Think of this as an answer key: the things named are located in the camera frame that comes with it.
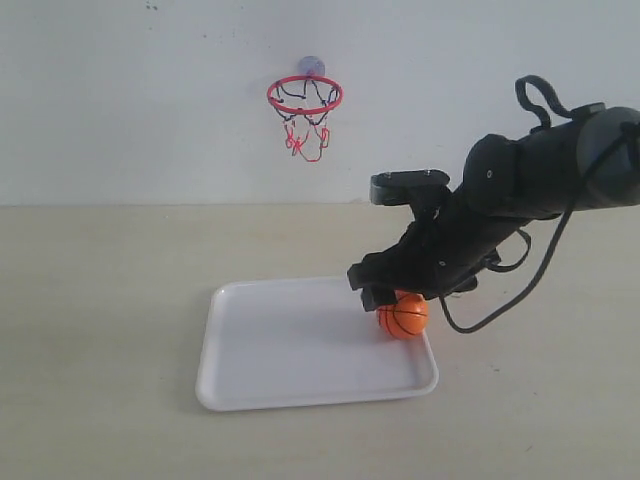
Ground red mini basketball hoop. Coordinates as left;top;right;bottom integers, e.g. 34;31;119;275
266;74;344;163

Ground white plastic tray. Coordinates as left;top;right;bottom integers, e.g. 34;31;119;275
195;276;439;412

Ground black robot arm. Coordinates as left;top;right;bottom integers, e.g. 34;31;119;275
347;107;639;311

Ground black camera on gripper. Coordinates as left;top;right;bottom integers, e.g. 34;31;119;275
369;169;450;207

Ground clear suction cup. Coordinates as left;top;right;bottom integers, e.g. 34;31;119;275
297;55;326;77

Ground small orange basketball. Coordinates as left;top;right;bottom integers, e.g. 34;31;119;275
376;291;429;340

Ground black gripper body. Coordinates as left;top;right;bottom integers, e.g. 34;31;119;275
361;191;522;300

